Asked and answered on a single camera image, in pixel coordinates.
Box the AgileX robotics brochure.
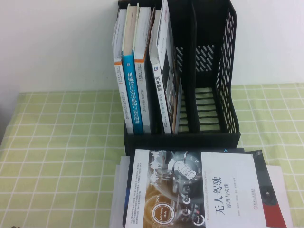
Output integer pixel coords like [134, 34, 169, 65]
[158, 0, 181, 135]

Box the white book orange band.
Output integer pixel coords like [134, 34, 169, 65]
[133, 6, 156, 134]
[112, 9, 135, 135]

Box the blue spine book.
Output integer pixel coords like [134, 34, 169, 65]
[121, 3, 144, 135]

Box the white thin book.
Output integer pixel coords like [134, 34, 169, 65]
[117, 155, 132, 228]

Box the black plastic book holder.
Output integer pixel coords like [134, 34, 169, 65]
[117, 0, 242, 157]

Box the self-driving book white cover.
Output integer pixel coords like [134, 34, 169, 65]
[122, 149, 266, 228]

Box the black and red book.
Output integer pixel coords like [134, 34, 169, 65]
[244, 149, 288, 228]

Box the green checked tablecloth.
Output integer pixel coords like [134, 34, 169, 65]
[0, 83, 304, 228]

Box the white paper stack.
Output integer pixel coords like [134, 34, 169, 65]
[109, 165, 294, 228]

